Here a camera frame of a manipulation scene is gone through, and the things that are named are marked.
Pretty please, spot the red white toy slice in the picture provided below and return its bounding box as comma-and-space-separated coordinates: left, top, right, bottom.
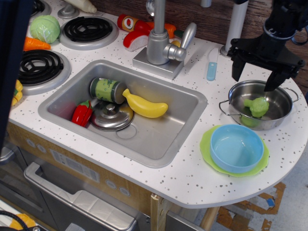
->
123, 30, 150, 51

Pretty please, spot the back left black burner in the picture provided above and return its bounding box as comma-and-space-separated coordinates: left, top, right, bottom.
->
31, 0, 51, 18

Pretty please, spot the steel pot lid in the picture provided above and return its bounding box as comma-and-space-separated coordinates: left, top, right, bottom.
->
90, 101, 135, 131

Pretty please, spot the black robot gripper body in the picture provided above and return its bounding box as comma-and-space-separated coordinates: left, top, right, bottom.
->
228, 25, 306, 77

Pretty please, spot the toy knife blue handle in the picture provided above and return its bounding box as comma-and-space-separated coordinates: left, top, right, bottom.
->
206, 48, 219, 81

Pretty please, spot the back right black burner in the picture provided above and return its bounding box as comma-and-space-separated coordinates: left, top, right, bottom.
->
59, 16, 119, 51

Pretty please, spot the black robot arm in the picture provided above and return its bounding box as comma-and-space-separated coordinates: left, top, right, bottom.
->
227, 0, 308, 91

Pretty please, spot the yellow toy bell pepper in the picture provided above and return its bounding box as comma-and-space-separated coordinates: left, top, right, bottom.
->
11, 80, 23, 106

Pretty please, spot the small yellow toy piece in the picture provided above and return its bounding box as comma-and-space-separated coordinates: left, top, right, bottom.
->
171, 40, 181, 48

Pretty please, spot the stainless steel pan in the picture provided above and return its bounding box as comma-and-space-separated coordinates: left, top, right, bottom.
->
218, 80, 299, 130

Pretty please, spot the green plastic plate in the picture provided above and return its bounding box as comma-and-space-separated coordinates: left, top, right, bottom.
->
199, 125, 270, 177

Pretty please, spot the blue plastic bowl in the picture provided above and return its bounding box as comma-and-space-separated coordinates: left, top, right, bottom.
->
210, 125, 264, 174

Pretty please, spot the yellow object with black cable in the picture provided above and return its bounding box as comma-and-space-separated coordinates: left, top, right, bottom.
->
0, 210, 41, 231

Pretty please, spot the silver oven door handle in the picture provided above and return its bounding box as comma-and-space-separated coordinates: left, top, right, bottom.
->
24, 162, 139, 231

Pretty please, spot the red toy pepper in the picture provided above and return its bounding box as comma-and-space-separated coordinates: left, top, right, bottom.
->
71, 100, 93, 127

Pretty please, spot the silver sink basin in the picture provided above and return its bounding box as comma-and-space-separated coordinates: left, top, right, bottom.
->
38, 60, 207, 167

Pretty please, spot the green toy broccoli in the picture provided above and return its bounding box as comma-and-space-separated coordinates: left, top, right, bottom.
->
244, 97, 270, 118

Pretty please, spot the red tomato toy can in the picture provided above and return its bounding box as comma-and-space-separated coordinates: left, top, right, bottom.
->
117, 14, 138, 32

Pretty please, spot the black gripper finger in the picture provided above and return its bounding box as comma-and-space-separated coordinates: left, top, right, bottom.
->
231, 54, 246, 81
264, 69, 291, 91

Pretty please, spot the front left black burner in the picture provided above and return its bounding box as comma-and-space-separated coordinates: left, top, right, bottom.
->
18, 50, 71, 96

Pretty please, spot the green toy can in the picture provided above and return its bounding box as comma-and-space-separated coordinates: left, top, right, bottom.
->
90, 77, 127, 104

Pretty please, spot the orange toy carrot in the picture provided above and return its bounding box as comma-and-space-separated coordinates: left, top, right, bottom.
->
23, 37, 51, 51
147, 22, 176, 39

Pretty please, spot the yellow toy banana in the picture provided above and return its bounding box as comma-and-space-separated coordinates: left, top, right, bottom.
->
122, 89, 168, 118

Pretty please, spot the white toy bottle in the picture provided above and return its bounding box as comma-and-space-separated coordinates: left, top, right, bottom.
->
65, 0, 97, 13

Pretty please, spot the black burner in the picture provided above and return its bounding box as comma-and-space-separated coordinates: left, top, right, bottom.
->
31, 0, 51, 18
18, 50, 71, 96
59, 16, 119, 51

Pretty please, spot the grey support pole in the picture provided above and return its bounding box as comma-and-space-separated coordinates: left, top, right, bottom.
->
220, 0, 248, 57

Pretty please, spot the green toy cabbage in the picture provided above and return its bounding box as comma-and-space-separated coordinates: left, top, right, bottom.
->
29, 15, 61, 44

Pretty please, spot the silver toy faucet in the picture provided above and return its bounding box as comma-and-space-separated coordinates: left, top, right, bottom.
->
132, 0, 197, 80

